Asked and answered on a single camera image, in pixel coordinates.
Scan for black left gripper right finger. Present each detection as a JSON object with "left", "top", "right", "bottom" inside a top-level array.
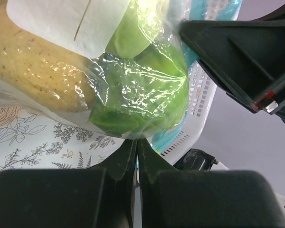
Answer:
[{"left": 137, "top": 140, "right": 285, "bottom": 228}]

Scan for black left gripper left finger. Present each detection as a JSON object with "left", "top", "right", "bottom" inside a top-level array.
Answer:
[{"left": 0, "top": 140, "right": 137, "bottom": 228}]

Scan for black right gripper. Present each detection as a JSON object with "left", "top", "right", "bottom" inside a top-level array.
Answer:
[{"left": 179, "top": 4, "right": 285, "bottom": 124}]

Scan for green bell pepper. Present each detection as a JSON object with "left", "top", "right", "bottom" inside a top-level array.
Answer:
[{"left": 107, "top": 42, "right": 189, "bottom": 139}]

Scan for clear zip top bag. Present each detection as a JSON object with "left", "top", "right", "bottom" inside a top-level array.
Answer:
[{"left": 0, "top": 0, "right": 243, "bottom": 171}]

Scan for yellow pear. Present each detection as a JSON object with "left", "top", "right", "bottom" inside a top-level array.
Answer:
[{"left": 0, "top": 0, "right": 95, "bottom": 112}]

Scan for green starfruit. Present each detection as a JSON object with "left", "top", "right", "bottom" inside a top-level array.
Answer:
[{"left": 105, "top": 0, "right": 170, "bottom": 59}]

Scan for white plastic basket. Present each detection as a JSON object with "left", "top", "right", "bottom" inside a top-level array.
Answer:
[{"left": 150, "top": 0, "right": 242, "bottom": 164}]

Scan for floral tablecloth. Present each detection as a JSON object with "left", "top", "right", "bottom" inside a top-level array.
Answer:
[{"left": 0, "top": 83, "right": 123, "bottom": 172}]

